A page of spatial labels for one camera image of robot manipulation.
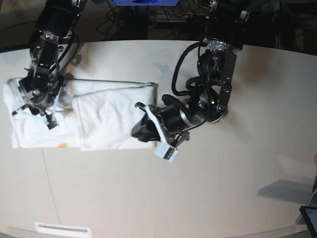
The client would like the black tablet device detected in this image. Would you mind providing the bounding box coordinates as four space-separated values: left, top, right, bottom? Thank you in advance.
300 206 317 238

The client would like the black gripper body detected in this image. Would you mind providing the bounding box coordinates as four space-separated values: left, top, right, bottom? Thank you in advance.
149 105 198 143
17 75 66 116

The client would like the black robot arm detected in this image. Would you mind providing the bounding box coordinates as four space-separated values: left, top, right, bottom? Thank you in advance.
18 0 86 116
131 0 250 145

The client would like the blue robot base block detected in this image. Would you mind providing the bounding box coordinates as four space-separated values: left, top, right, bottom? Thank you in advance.
111 0 179 6

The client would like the white printed T-shirt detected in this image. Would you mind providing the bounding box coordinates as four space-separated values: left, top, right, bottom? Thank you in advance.
3 78 155 151

